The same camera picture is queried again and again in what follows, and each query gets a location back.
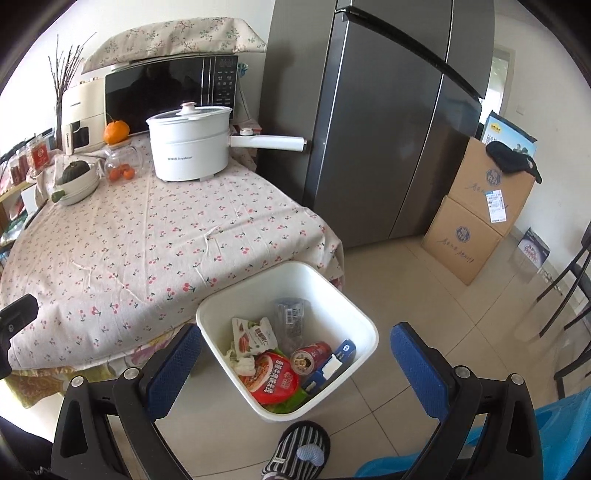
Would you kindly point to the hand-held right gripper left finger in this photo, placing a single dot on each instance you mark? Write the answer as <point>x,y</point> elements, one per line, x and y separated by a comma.
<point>178,364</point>

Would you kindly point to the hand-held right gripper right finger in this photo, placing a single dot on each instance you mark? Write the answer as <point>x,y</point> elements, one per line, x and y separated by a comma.
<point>415,364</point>

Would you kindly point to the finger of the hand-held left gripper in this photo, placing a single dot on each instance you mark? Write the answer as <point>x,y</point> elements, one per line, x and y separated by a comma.
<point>18,311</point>

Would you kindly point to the white tissue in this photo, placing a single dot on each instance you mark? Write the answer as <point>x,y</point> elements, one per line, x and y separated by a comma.
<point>242,364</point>

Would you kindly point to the blue milk carton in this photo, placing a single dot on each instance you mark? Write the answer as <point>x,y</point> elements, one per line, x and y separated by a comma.
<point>344,350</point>

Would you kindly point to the white printed wrapper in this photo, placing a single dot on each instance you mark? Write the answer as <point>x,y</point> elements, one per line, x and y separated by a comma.
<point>254,337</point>

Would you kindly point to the red foil food packet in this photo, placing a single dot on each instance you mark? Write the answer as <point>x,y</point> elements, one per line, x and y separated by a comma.
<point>272,378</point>

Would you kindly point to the red drink can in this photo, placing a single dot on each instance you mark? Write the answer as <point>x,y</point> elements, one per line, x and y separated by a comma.
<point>309,357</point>

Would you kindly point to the clear plastic bottle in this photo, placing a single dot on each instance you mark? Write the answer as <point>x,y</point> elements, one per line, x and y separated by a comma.
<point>291,318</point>

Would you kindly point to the green snack packet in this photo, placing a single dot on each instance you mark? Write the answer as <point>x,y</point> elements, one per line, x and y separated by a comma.
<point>295,398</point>

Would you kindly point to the white plastic bin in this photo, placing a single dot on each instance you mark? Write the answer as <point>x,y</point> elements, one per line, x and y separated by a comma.
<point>277,286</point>

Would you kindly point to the yellow floral undercloth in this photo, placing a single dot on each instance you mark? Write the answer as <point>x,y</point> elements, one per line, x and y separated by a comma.
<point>46,383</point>

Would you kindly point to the cherry print tablecloth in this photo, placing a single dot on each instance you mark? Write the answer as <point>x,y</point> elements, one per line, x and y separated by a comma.
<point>138,258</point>

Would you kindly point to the plain cardboard box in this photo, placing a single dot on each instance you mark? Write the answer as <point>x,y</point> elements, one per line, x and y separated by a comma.
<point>461,244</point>

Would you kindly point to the white bowl with squash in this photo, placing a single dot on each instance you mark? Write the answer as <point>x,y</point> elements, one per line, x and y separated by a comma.
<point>81,191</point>

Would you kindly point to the striped slipper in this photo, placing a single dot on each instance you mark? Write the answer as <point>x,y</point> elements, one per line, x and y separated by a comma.
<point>295,443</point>

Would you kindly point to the dark green squash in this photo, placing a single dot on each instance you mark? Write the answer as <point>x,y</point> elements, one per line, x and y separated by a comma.
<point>74,171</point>

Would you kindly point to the blue plastic stool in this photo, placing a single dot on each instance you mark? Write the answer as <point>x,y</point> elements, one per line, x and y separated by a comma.
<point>558,424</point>

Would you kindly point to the small printed box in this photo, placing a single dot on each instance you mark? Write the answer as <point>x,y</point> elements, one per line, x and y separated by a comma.
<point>534,249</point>

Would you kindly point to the black metal chair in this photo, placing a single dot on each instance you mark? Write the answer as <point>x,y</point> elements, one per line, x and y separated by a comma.
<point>564,276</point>

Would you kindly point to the glass jar with wooden lid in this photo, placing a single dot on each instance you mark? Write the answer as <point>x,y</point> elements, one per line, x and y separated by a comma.
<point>122,161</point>

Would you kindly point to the cardboard box with label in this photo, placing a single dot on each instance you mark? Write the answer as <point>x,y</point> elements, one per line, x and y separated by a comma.
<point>475,184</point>

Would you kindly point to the large orange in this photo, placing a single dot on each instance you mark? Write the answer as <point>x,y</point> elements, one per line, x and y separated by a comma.
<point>115,133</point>

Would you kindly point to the white electric pot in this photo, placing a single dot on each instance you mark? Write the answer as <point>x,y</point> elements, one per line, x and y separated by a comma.
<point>189,152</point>

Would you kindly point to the cream air fryer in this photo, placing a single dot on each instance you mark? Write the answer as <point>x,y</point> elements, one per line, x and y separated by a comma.
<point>85,106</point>

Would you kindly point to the black cap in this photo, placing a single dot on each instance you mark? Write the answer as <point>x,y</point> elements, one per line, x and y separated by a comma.
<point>508,159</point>

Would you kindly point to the dry twigs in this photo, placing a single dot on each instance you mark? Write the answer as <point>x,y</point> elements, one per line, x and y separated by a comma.
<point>60,87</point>

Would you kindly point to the blue printed box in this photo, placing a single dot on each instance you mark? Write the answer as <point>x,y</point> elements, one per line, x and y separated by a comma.
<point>508,131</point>

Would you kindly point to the grey refrigerator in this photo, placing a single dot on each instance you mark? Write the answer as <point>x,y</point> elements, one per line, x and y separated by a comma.
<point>369,115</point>

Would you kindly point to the black microwave oven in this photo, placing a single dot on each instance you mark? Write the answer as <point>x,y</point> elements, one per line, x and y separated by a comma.
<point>157,87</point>

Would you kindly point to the floral cover cloth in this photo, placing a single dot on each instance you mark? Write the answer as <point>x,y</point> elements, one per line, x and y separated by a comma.
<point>184,39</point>

